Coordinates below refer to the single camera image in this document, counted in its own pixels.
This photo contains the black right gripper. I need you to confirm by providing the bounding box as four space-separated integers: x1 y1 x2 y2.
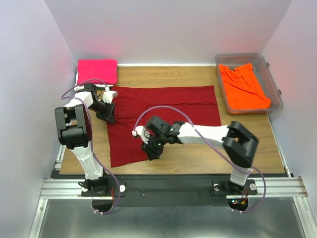
141 132 167 161

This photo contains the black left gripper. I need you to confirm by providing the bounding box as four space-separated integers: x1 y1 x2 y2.
88 100 115 124

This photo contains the dark red t shirt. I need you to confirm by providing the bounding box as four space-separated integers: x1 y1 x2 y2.
107 86 221 168

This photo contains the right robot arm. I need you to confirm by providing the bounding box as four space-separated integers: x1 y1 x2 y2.
132 116 259 193

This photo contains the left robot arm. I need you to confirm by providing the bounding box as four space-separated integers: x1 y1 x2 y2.
54 83 118 196

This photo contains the folded white t shirt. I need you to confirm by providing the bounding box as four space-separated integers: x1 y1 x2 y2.
74 72 113 91

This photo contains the folded pink t shirt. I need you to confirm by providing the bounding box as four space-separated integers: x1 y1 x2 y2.
77 59 118 85

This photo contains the orange t shirt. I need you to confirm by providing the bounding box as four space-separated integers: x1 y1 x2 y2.
219 63 271 110

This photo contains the clear plastic bin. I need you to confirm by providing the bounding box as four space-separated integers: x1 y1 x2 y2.
215 53 283 115

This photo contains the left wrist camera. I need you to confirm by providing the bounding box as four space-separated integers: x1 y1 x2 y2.
102 90 118 104

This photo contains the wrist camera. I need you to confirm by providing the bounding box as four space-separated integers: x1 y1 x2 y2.
102 90 118 104
132 126 151 144

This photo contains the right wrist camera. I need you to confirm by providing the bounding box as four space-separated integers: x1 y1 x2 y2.
132 126 151 144

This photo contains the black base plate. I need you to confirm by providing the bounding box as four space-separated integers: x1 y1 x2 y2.
81 174 258 208

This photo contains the aluminium rail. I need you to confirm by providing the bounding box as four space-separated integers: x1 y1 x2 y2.
40 177 308 199

